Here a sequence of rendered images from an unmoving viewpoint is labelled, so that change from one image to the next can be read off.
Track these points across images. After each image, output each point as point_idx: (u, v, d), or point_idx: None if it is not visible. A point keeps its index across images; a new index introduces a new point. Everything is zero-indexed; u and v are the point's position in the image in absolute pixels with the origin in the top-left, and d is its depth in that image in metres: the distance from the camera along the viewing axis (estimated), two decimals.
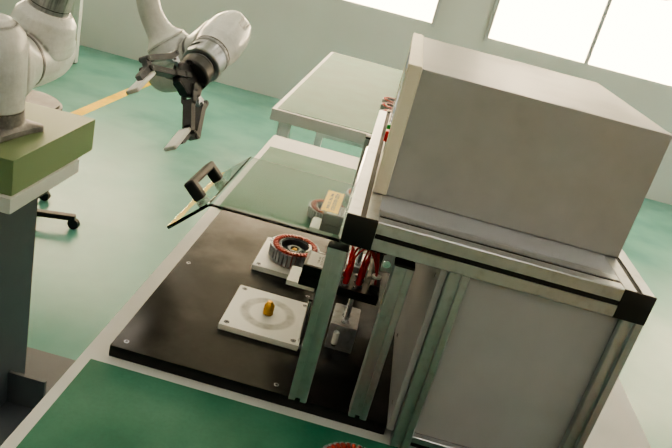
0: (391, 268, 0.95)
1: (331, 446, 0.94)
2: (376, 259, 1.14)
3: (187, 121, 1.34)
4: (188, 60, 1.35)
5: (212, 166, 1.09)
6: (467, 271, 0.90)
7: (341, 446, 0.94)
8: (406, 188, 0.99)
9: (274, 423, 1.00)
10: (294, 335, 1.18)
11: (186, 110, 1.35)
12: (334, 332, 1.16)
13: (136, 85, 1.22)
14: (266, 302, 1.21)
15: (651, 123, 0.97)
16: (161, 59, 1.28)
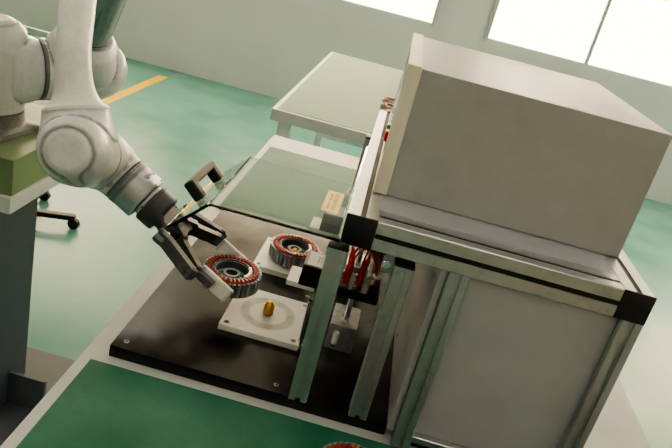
0: (391, 268, 0.95)
1: (331, 446, 0.94)
2: (376, 259, 1.14)
3: (192, 262, 1.15)
4: None
5: (212, 166, 1.09)
6: (467, 271, 0.90)
7: (341, 446, 0.94)
8: (406, 188, 0.99)
9: (274, 423, 1.00)
10: (294, 335, 1.18)
11: (187, 250, 1.16)
12: (334, 332, 1.16)
13: None
14: (266, 302, 1.21)
15: (651, 123, 0.97)
16: None
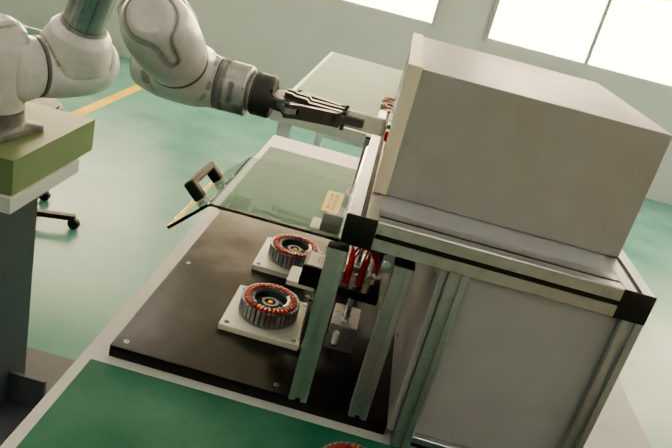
0: (391, 268, 0.95)
1: (331, 446, 0.94)
2: (376, 259, 1.14)
3: None
4: (269, 94, 1.08)
5: (212, 166, 1.09)
6: (467, 271, 0.90)
7: (341, 446, 0.94)
8: (406, 188, 0.99)
9: (274, 423, 1.00)
10: (294, 335, 1.18)
11: None
12: (334, 332, 1.16)
13: (375, 124, 1.10)
14: (266, 302, 1.21)
15: (651, 123, 0.97)
16: (320, 108, 1.08)
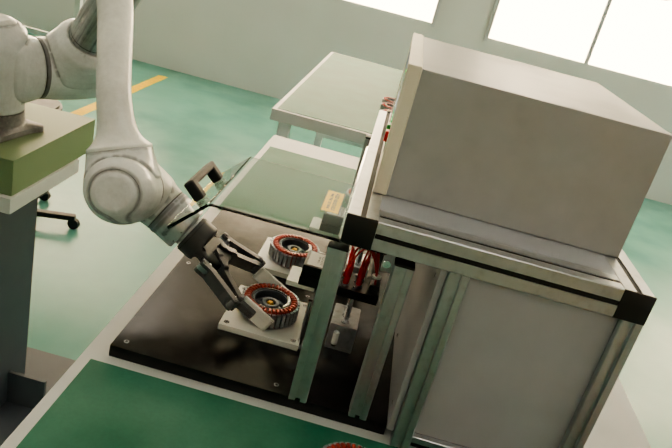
0: (391, 268, 0.95)
1: (331, 446, 0.94)
2: (376, 259, 1.14)
3: (250, 266, 1.25)
4: (201, 247, 1.16)
5: (212, 166, 1.09)
6: (467, 271, 0.90)
7: (341, 446, 0.94)
8: (406, 188, 0.99)
9: (274, 423, 1.00)
10: (294, 335, 1.18)
11: (239, 263, 1.24)
12: (334, 332, 1.16)
13: (263, 320, 1.16)
14: (266, 302, 1.21)
15: (651, 123, 0.97)
16: (226, 284, 1.13)
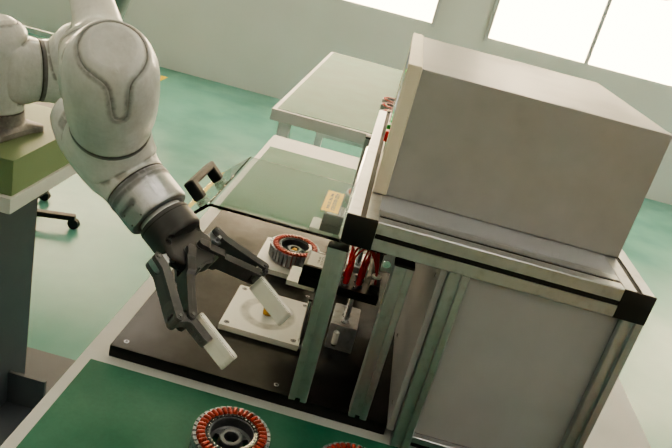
0: (391, 268, 0.95)
1: (331, 446, 0.94)
2: (376, 259, 1.14)
3: (245, 274, 0.91)
4: (166, 239, 0.84)
5: (212, 166, 1.09)
6: (467, 271, 0.90)
7: (341, 446, 0.94)
8: (406, 188, 0.99)
9: (274, 423, 1.00)
10: (294, 335, 1.18)
11: (229, 268, 0.90)
12: (334, 332, 1.16)
13: (221, 352, 0.79)
14: None
15: (651, 123, 0.97)
16: (177, 292, 0.79)
